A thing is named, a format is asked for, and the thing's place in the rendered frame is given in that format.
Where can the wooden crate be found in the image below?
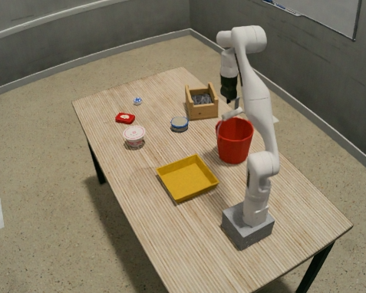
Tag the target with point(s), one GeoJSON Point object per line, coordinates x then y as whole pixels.
{"type": "Point", "coordinates": [202, 110]}

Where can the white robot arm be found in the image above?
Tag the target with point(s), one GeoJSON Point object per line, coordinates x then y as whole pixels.
{"type": "Point", "coordinates": [258, 109]}

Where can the yellow shallow tray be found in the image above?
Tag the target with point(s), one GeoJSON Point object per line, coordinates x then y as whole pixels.
{"type": "Point", "coordinates": [187, 175]}

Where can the red tin with white label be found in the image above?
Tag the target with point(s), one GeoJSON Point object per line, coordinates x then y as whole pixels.
{"type": "Point", "coordinates": [125, 118]}

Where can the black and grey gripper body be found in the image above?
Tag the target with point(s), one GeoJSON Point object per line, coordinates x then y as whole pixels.
{"type": "Point", "coordinates": [228, 80]}

